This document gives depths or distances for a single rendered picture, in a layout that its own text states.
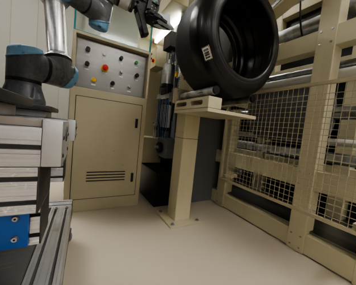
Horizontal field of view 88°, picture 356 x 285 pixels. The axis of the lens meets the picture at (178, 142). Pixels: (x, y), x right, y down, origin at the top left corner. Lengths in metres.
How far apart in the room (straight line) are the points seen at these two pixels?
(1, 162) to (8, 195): 0.06
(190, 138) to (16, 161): 1.08
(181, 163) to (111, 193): 0.62
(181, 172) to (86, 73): 0.98
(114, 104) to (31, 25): 3.72
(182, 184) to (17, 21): 4.48
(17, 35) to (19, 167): 4.63
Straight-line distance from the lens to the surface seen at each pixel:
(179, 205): 1.44
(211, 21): 1.01
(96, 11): 0.90
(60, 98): 4.68
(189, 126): 1.34
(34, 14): 5.11
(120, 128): 1.51
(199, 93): 1.09
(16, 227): 0.52
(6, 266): 0.87
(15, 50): 0.99
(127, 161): 1.56
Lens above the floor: 0.68
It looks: 4 degrees down
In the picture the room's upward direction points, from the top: 6 degrees clockwise
